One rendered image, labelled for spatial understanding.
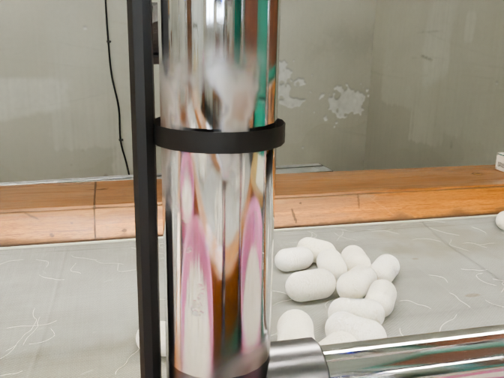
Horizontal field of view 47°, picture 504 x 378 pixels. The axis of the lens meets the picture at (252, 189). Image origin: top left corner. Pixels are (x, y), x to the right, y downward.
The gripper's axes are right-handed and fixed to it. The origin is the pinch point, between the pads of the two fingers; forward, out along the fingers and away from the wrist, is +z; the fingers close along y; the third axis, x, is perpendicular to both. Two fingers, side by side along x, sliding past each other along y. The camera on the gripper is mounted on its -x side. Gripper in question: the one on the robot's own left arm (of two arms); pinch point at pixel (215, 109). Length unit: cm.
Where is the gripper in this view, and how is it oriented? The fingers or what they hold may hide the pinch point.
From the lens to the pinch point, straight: 47.6
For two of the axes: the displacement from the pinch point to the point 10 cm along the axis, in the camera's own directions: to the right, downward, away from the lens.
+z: 1.7, 8.3, -5.4
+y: 9.7, -0.5, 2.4
